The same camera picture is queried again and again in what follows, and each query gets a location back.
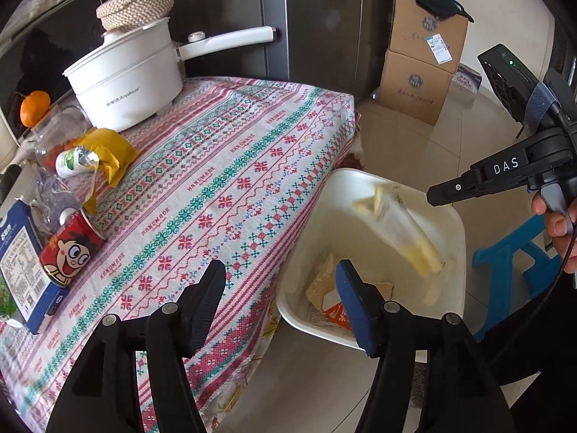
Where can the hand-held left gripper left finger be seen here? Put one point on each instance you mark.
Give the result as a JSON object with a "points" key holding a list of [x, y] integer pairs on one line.
{"points": [[203, 324]]}

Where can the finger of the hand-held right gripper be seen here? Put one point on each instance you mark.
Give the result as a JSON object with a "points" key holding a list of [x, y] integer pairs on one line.
{"points": [[453, 187]]}

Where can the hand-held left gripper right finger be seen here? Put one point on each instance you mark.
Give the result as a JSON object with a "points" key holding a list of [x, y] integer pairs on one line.
{"points": [[356, 311]]}

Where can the orange white carton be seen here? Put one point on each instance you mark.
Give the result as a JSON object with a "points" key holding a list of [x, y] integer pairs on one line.
{"points": [[336, 313]]}

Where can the orange wrapper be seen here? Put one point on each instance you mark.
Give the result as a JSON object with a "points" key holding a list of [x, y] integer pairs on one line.
{"points": [[322, 279]]}

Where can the clear yellow wrapper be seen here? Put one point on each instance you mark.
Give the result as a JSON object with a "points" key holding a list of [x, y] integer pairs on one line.
{"points": [[405, 234]]}

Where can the white trash bin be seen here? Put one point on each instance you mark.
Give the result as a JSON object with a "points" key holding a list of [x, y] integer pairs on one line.
{"points": [[324, 216]]}

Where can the red cartoon face can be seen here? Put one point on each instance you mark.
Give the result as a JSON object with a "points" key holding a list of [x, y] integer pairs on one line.
{"points": [[72, 248]]}

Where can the blue carton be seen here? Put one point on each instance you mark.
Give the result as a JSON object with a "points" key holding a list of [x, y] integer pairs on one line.
{"points": [[22, 270]]}

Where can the clear plastic bottle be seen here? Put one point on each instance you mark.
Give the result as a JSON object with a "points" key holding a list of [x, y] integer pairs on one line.
{"points": [[54, 198]]}

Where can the green snack packet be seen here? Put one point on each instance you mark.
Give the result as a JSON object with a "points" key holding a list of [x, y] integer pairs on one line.
{"points": [[5, 297]]}

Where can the person's right hand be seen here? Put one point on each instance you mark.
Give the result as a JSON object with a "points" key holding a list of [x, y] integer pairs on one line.
{"points": [[561, 234]]}

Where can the blue plastic stool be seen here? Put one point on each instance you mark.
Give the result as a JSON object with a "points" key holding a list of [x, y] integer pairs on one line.
{"points": [[496, 252]]}

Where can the plain cardboard box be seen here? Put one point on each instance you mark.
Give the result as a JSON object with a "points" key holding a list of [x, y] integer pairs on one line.
{"points": [[414, 90]]}

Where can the small tissue box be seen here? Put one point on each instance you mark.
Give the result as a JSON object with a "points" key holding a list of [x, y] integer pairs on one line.
{"points": [[466, 82]]}

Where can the floral cloth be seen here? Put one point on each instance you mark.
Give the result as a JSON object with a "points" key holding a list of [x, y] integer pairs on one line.
{"points": [[356, 144]]}

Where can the cardboard box with label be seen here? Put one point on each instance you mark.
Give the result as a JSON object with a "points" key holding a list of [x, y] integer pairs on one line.
{"points": [[419, 31]]}

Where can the patterned tablecloth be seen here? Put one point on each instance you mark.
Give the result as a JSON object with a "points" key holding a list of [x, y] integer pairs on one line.
{"points": [[203, 158]]}

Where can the black cloth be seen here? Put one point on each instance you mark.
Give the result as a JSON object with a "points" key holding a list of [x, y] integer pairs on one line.
{"points": [[437, 4]]}

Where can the person's dark clothing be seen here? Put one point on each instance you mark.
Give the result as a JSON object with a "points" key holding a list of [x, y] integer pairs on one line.
{"points": [[541, 361]]}

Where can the yellow pouch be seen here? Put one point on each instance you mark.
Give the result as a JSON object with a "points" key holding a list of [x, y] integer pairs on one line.
{"points": [[115, 149]]}

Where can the grey refrigerator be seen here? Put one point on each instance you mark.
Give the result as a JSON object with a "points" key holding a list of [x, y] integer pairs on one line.
{"points": [[315, 18]]}

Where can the clear glass jar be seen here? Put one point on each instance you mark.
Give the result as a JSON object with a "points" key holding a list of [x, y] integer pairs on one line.
{"points": [[58, 131]]}

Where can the white electric pot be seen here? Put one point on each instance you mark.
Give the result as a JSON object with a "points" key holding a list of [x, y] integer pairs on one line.
{"points": [[121, 81]]}

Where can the orange tangerine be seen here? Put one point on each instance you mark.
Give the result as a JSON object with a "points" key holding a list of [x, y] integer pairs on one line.
{"points": [[35, 108]]}

